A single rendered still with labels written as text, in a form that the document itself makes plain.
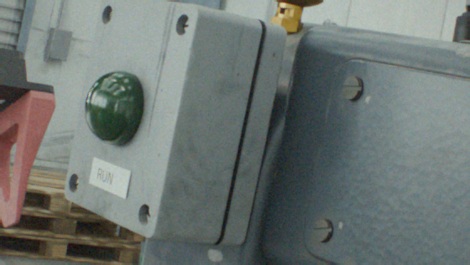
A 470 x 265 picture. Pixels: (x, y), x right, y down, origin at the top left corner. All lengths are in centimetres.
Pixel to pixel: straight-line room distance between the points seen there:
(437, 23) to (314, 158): 696
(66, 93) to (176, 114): 857
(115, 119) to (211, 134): 4
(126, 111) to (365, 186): 10
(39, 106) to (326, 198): 27
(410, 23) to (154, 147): 716
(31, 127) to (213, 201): 23
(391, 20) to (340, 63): 728
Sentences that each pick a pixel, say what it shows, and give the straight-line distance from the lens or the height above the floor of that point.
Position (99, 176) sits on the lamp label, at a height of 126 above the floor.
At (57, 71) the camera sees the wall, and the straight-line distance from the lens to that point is 888.
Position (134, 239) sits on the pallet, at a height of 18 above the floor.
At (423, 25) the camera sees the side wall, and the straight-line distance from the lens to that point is 745.
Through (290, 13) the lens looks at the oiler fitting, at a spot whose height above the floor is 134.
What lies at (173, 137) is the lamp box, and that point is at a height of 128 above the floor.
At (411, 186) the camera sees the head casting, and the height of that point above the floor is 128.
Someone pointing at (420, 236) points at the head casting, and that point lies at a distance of 36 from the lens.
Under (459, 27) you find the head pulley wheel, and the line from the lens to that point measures 51.
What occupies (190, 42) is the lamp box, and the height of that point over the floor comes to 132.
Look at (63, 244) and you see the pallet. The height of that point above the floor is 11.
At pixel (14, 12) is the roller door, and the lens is 859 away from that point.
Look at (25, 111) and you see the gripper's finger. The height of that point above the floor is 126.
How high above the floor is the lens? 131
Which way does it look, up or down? 3 degrees down
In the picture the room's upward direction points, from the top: 12 degrees clockwise
